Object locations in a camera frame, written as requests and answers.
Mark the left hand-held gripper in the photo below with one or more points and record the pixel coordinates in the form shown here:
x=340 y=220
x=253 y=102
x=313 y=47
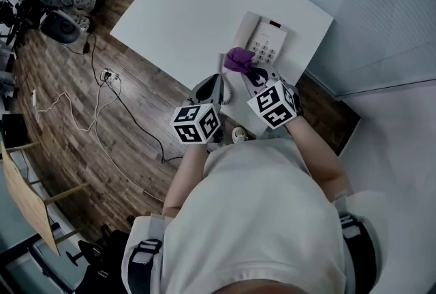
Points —
x=195 y=124

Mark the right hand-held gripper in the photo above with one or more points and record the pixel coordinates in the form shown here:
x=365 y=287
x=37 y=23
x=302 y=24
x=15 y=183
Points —
x=276 y=105

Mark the purple cloth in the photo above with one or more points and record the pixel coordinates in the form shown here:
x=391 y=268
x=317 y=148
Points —
x=238 y=59

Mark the round grey robot base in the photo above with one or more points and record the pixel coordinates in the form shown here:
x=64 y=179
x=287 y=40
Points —
x=63 y=27

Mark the person's right forearm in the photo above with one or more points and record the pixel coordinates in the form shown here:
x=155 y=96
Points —
x=316 y=156

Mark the person's left forearm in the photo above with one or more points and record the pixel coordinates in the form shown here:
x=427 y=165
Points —
x=185 y=180

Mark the white desk telephone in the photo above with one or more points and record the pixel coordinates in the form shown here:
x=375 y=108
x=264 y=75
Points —
x=272 y=41

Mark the white power strip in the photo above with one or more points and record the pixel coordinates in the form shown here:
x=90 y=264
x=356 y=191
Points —
x=109 y=75

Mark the person's white shirt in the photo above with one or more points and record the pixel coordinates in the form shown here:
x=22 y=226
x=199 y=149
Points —
x=259 y=217

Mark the white plug adapter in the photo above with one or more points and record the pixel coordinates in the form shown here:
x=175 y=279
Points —
x=34 y=98

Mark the black office chair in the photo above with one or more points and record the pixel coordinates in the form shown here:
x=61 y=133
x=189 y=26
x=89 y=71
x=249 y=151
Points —
x=98 y=265

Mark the wooden desk with legs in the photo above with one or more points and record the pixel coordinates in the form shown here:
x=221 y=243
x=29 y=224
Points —
x=29 y=204

